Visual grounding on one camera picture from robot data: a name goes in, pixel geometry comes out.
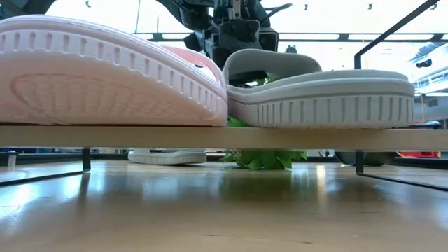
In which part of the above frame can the red metal cart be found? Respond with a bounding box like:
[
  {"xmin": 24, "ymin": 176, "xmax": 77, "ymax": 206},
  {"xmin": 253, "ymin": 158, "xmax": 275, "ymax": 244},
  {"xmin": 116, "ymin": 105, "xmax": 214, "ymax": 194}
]
[{"xmin": 398, "ymin": 150, "xmax": 442, "ymax": 160}]

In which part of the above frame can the black plant pot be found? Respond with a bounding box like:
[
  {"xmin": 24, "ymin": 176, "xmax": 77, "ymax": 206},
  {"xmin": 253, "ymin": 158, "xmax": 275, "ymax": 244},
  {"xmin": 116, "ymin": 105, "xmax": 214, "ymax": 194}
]
[{"xmin": 334, "ymin": 150, "xmax": 398, "ymax": 167}]

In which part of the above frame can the green artificial plant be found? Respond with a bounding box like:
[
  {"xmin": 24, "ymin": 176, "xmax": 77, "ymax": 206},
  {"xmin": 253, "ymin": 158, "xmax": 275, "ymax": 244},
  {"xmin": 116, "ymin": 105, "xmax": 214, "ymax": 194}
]
[{"xmin": 219, "ymin": 71, "xmax": 309, "ymax": 172}]

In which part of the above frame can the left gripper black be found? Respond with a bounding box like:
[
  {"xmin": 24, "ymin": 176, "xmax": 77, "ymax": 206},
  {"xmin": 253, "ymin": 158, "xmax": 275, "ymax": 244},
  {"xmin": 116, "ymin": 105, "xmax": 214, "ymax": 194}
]
[{"xmin": 183, "ymin": 0, "xmax": 280, "ymax": 87}]

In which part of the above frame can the grey foam slide sandal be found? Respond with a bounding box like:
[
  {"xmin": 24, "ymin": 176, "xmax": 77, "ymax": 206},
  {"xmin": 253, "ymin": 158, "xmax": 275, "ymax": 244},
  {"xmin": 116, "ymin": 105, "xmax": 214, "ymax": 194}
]
[
  {"xmin": 222, "ymin": 48, "xmax": 416, "ymax": 130},
  {"xmin": 127, "ymin": 148, "xmax": 208, "ymax": 166}
]

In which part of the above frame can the wooden shelf black metal frame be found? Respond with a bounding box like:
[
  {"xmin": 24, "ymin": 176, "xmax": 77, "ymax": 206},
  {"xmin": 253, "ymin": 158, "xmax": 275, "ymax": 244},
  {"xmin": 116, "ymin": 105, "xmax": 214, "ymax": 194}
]
[{"xmin": 0, "ymin": 0, "xmax": 448, "ymax": 193}]

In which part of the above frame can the pink foam slide sandal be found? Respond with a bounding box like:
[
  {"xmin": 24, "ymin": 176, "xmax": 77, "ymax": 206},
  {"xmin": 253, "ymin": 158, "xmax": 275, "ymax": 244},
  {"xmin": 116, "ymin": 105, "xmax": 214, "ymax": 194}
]
[{"xmin": 0, "ymin": 14, "xmax": 229, "ymax": 127}]

